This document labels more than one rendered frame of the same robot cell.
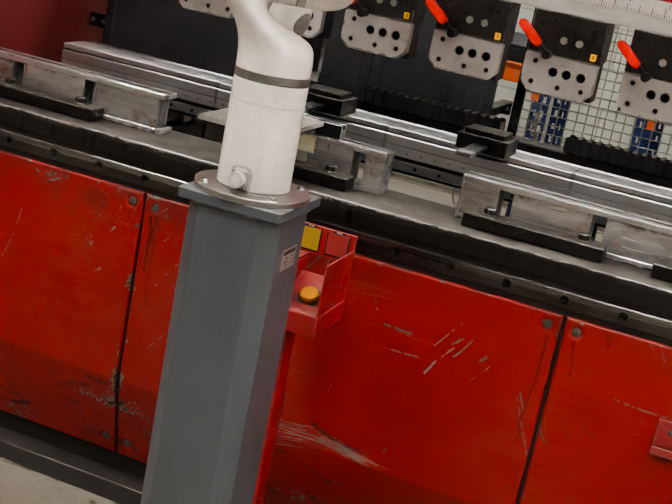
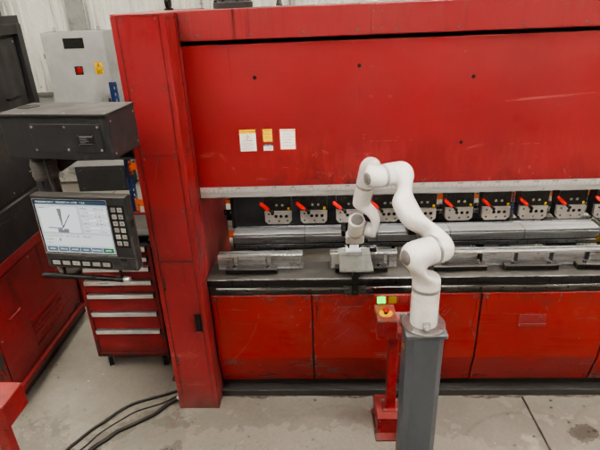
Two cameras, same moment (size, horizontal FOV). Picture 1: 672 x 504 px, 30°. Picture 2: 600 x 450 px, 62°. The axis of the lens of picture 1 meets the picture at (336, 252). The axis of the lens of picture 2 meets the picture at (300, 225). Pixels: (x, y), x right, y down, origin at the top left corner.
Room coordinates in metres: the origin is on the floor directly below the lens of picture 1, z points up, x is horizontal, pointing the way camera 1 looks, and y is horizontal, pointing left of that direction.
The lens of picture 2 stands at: (0.35, 1.15, 2.34)
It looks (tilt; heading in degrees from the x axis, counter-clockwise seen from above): 25 degrees down; 345
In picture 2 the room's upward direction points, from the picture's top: 2 degrees counter-clockwise
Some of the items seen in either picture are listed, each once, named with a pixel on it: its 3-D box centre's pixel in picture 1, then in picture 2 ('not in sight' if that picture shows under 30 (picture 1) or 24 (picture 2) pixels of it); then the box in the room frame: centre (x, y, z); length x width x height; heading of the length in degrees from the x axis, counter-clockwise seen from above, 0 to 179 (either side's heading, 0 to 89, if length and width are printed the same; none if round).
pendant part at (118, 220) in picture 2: not in sight; (91, 229); (2.60, 1.51, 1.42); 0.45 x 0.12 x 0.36; 64
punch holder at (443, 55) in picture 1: (473, 34); (420, 204); (2.66, -0.19, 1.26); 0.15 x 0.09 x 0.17; 72
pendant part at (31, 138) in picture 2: not in sight; (87, 199); (2.70, 1.51, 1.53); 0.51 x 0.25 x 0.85; 64
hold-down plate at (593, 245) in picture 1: (533, 234); (459, 266); (2.53, -0.39, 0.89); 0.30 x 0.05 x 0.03; 72
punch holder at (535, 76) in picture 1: (566, 55); (457, 204); (2.60, -0.38, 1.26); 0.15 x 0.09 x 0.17; 72
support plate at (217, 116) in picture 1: (262, 120); (354, 259); (2.64, 0.21, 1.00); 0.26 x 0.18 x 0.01; 162
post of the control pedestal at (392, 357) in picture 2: (259, 436); (391, 369); (2.39, 0.08, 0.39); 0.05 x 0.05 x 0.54; 72
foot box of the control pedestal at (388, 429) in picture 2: not in sight; (390, 417); (2.36, 0.09, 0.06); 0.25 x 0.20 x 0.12; 162
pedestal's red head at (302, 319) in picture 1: (290, 273); (394, 316); (2.39, 0.08, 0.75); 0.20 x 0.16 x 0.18; 72
